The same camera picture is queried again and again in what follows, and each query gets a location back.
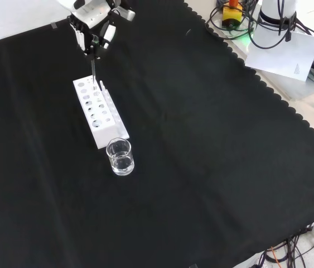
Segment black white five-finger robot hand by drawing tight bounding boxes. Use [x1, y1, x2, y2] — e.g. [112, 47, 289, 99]
[56, 0, 136, 61]

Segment white test tube rack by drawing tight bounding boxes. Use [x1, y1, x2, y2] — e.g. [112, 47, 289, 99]
[73, 75, 131, 150]

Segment black cable bundle at base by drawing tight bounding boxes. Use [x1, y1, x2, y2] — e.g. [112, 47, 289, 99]
[205, 0, 313, 51]

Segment black floor cable bundle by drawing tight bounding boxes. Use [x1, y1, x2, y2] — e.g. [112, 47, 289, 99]
[258, 227, 314, 268]

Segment orange floor cable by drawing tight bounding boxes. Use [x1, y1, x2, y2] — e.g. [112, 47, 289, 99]
[267, 245, 284, 265]

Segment black bench cloth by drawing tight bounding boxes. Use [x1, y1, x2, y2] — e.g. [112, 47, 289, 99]
[0, 0, 314, 268]

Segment yellow stop button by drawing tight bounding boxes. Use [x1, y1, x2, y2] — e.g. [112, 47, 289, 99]
[221, 0, 244, 30]

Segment small clear glass beaker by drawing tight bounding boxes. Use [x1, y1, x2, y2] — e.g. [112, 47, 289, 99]
[105, 138, 136, 177]

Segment white paper sheet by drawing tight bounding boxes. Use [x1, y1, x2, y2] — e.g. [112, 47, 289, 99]
[244, 30, 314, 83]

